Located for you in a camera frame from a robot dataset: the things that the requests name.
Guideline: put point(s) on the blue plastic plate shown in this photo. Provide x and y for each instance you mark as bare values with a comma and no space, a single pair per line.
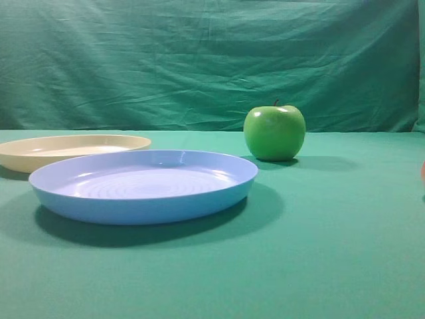
144,187

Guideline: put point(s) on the yellow plastic plate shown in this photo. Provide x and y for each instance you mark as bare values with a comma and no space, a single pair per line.
28,155

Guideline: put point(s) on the green table cloth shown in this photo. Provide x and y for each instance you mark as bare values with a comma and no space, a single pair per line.
339,233

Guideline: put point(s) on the green backdrop cloth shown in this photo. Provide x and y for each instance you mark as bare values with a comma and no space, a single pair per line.
349,66

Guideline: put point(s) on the round reddish yellow bread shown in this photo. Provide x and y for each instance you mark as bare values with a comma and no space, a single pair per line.
422,173

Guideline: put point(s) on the green apple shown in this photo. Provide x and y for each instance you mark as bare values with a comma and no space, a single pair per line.
274,132

